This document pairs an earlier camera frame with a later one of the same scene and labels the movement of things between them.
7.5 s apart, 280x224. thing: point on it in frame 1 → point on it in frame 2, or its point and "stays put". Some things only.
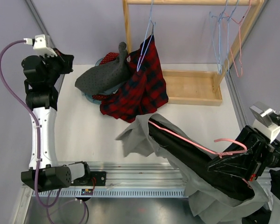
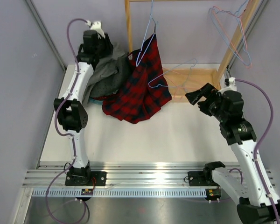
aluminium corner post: x=37 y=17 stays put
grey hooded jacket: x=212 y=195 → x=103 y=66
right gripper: x=249 y=162 → x=209 y=92
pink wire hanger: x=220 y=154 → x=164 y=72
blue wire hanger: x=227 y=20 → x=236 y=14
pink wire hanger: x=240 y=45 → x=247 y=66
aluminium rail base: x=127 y=179 stays put
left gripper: x=65 y=60 → x=108 y=47
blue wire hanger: x=226 y=18 → x=152 y=86
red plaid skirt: x=144 y=89 stays put
